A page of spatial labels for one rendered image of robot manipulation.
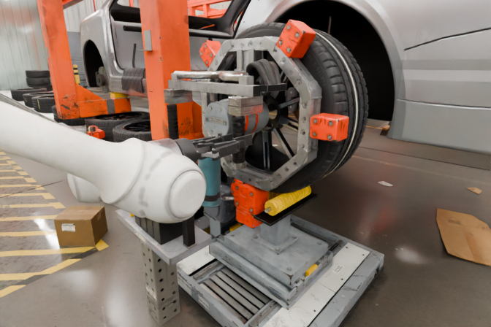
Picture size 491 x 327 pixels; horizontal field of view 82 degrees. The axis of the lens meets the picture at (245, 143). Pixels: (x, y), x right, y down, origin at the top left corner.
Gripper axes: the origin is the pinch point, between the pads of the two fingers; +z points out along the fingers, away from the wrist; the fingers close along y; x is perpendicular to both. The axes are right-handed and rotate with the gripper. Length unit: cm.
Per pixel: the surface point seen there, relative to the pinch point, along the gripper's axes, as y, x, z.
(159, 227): -22.1, -31.0, -14.4
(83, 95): -259, -10, 37
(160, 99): -67, 5, 14
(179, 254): -14.1, -38.1, -12.6
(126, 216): -49, -38, -15
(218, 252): -38, -69, 23
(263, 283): -9, -69, 23
